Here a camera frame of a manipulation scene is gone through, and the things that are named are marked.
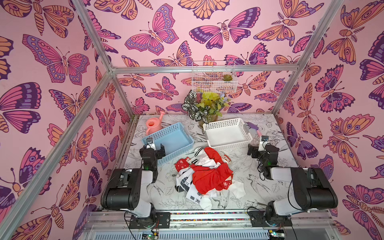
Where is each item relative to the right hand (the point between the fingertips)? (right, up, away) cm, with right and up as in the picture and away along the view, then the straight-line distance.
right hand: (258, 144), depth 93 cm
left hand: (-65, 0, 0) cm, 65 cm away
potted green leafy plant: (-30, +25, +6) cm, 40 cm away
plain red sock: (-34, -18, -12) cm, 41 cm away
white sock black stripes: (-36, -8, -6) cm, 37 cm away
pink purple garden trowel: (+4, +12, +20) cm, 23 cm away
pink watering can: (-67, +13, +6) cm, 69 cm away
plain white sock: (-16, -23, -10) cm, 30 cm away
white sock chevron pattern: (-45, -20, -12) cm, 51 cm away
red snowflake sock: (-48, -12, -1) cm, 49 cm away
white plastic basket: (-18, +6, +16) cm, 25 cm away
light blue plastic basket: (-54, +2, +13) cm, 55 cm away
